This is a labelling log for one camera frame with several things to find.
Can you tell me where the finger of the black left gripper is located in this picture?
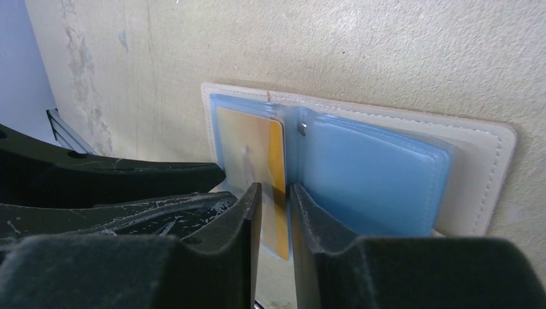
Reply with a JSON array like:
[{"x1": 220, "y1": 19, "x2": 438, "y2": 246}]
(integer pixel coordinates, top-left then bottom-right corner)
[
  {"x1": 1, "y1": 192, "x2": 237, "y2": 250},
  {"x1": 1, "y1": 126, "x2": 225, "y2": 209}
]

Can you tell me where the aluminium frame rail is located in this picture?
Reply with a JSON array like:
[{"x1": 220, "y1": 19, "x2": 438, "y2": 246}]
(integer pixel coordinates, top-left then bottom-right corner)
[{"x1": 46, "y1": 109, "x2": 97, "y2": 155}]

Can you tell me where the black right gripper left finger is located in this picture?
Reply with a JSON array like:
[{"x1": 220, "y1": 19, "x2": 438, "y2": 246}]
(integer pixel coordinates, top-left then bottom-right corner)
[{"x1": 1, "y1": 183, "x2": 262, "y2": 308}]

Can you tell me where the gold card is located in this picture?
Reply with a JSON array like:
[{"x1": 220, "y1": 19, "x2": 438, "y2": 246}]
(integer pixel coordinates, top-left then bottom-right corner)
[{"x1": 216, "y1": 107, "x2": 290, "y2": 261}]

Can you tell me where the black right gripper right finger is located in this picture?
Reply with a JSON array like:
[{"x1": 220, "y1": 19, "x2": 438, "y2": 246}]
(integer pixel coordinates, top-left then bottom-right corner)
[{"x1": 290, "y1": 183, "x2": 545, "y2": 308}]

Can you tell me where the beige card holder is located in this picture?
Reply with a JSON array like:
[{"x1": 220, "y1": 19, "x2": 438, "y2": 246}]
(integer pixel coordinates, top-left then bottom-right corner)
[{"x1": 201, "y1": 83, "x2": 517, "y2": 259}]

